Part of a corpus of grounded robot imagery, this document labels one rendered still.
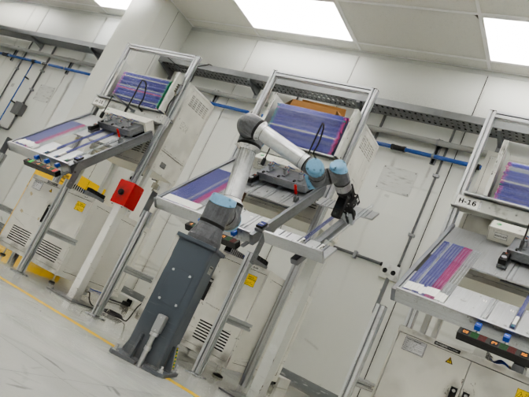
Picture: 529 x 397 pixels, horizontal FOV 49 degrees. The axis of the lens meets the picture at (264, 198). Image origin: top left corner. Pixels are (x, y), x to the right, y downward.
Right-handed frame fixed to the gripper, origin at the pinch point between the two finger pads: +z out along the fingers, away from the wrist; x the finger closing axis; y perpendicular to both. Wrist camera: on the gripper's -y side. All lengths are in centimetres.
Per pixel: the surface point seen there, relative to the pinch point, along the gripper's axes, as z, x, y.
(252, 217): 3, 53, -12
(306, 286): 16.0, 8.1, -31.5
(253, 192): 10, 72, 10
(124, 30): 19, 403, 184
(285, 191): 15, 59, 21
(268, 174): 9, 73, 25
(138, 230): 2, 110, -46
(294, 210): 12.6, 42.8, 7.8
